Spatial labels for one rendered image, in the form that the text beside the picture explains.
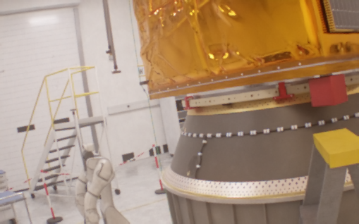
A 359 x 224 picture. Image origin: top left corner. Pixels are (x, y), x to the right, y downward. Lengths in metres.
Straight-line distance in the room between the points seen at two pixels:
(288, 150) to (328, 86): 0.45
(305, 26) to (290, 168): 0.75
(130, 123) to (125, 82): 1.16
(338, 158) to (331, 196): 0.13
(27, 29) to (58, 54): 1.13
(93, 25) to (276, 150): 8.60
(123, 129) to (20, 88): 3.17
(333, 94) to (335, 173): 0.64
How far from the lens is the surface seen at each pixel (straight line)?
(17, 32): 9.60
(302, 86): 2.01
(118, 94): 10.00
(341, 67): 1.76
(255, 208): 1.97
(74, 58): 9.68
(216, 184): 2.08
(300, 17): 1.67
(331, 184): 1.15
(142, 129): 10.24
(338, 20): 1.75
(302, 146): 1.95
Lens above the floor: 1.78
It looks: 3 degrees down
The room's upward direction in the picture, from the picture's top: 10 degrees counter-clockwise
